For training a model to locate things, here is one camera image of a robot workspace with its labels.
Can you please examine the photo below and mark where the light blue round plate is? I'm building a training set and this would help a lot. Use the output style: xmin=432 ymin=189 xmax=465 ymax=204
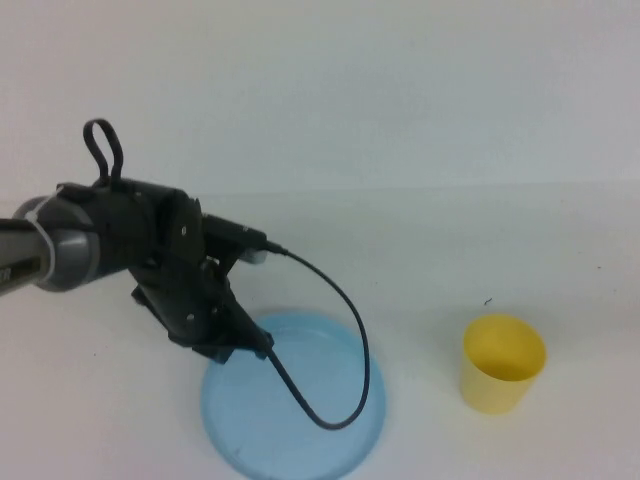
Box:
xmin=200 ymin=308 xmax=388 ymax=480

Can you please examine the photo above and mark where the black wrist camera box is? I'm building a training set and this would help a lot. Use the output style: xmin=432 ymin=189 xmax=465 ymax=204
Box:
xmin=201 ymin=213 xmax=269 ymax=265

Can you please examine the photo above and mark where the yellow plastic cup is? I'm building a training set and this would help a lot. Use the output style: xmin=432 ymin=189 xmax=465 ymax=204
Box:
xmin=459 ymin=313 xmax=548 ymax=417

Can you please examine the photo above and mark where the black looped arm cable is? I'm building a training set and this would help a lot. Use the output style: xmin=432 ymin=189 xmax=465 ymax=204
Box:
xmin=81 ymin=118 xmax=126 ymax=190

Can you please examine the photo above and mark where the white zip tie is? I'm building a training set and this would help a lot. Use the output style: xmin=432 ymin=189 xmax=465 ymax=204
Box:
xmin=11 ymin=185 xmax=60 ymax=282

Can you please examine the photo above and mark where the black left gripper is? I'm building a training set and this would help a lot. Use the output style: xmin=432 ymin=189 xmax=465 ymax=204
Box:
xmin=130 ymin=191 xmax=275 ymax=366

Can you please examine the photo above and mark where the black camera cable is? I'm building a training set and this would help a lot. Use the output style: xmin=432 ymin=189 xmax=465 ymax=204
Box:
xmin=262 ymin=242 xmax=370 ymax=431

